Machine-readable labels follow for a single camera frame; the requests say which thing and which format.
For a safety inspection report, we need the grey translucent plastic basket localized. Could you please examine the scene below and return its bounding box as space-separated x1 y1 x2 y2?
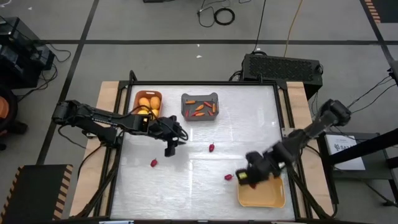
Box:
180 92 220 122

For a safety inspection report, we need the black equipment stack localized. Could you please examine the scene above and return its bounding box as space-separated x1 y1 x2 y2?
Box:
0 15 56 90

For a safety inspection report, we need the orange and black round object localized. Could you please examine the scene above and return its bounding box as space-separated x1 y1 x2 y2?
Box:
0 85 19 133

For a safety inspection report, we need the white paper sign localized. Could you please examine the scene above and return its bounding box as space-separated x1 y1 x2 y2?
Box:
324 133 366 171

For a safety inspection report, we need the wooden side board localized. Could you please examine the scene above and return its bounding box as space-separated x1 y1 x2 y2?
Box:
278 81 334 218
68 81 129 218

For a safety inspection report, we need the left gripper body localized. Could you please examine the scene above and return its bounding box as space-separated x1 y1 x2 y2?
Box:
148 115 189 145

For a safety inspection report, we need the yellow plastic tray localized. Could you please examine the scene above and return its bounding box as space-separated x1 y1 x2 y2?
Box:
237 172 287 209

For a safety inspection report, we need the black hazard-striped mat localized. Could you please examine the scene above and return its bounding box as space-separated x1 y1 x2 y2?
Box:
0 164 75 224
362 0 398 25

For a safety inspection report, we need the black hanging cable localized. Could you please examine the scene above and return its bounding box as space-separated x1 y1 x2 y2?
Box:
252 0 267 53

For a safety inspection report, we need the black beam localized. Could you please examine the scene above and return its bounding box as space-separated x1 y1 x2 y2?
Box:
328 128 398 166

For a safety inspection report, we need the orange plastic basket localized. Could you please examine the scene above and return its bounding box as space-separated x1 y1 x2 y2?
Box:
131 90 164 122

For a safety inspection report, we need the black table frame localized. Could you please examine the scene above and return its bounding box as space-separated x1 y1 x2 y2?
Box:
74 70 340 220

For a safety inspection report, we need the black perforated computer case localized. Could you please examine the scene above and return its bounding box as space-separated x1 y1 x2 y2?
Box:
242 53 323 91

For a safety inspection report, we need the coiled black cable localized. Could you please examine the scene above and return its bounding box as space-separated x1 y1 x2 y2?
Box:
213 7 236 26

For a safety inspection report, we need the yellow hanging cable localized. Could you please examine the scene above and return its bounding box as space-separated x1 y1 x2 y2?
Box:
283 0 304 50

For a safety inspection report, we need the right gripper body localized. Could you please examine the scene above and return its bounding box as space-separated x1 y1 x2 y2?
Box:
235 151 281 185

